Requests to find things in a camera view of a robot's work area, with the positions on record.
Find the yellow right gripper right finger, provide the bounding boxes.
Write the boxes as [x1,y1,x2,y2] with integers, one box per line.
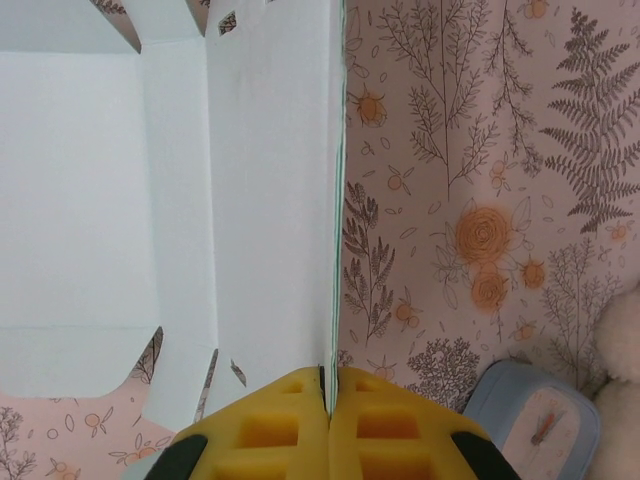
[328,367,522,480]

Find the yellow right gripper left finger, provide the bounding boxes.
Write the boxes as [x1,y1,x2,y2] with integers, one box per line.
[124,366,332,480]

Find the light blue paper box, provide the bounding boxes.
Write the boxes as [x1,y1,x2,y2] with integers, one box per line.
[0,0,350,432]

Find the cream teddy bear plush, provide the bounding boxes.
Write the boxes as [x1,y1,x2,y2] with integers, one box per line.
[583,283,640,480]

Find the floral table mat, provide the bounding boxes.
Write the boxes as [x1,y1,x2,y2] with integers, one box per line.
[0,0,640,480]

